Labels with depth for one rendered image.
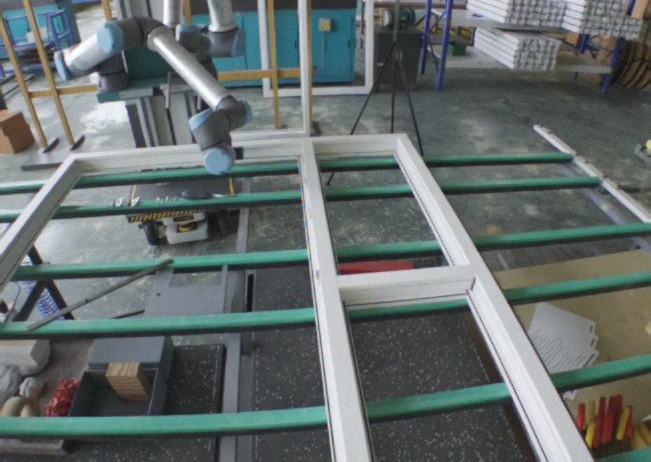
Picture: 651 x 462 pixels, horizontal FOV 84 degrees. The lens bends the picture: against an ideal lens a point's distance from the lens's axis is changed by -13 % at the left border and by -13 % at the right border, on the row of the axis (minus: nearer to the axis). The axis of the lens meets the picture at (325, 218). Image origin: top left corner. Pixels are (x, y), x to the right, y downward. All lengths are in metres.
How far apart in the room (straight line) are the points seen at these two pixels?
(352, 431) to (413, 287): 0.44
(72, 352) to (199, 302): 0.56
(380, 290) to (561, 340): 0.68
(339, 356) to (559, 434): 0.47
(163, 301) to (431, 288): 0.74
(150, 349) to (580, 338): 1.37
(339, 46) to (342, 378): 4.71
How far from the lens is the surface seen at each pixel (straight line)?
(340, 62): 5.34
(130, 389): 1.30
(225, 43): 2.21
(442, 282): 1.13
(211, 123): 1.41
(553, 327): 1.53
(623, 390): 1.49
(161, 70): 2.49
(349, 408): 0.85
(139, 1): 2.52
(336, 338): 0.95
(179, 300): 1.20
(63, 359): 1.56
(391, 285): 1.08
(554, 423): 0.94
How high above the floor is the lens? 1.69
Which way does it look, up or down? 36 degrees down
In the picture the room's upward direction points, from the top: straight up
